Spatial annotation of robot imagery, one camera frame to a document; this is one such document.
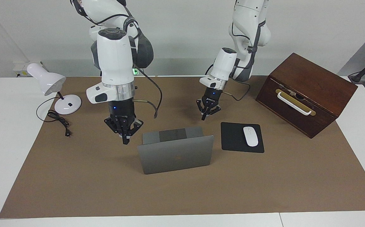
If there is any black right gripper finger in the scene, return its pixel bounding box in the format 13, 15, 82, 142
125, 119, 144, 144
104, 117, 127, 145

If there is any black mouse pad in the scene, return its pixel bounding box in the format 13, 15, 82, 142
221, 122, 265, 154

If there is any grey laptop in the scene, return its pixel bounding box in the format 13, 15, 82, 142
137, 127, 215, 175

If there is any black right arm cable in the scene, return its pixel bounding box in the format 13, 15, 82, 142
70, 0, 163, 119

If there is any brown paper table mat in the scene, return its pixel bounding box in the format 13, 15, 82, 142
0, 76, 365, 218

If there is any white box handle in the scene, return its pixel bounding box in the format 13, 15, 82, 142
277, 92, 313, 116

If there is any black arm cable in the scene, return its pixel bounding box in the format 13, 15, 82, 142
222, 16, 262, 102
70, 0, 163, 119

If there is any brass handle plate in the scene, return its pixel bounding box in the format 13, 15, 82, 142
275, 89, 316, 116

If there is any white desk lamp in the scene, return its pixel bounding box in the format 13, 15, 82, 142
27, 63, 82, 115

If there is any white computer mouse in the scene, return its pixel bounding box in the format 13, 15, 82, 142
243, 126, 259, 147

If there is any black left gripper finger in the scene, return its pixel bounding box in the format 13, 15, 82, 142
196, 99, 207, 121
205, 106, 221, 120

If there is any dark brown wooden box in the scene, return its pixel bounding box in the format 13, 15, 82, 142
255, 53, 358, 139

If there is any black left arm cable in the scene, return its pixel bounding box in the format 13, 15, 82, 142
222, 16, 262, 102

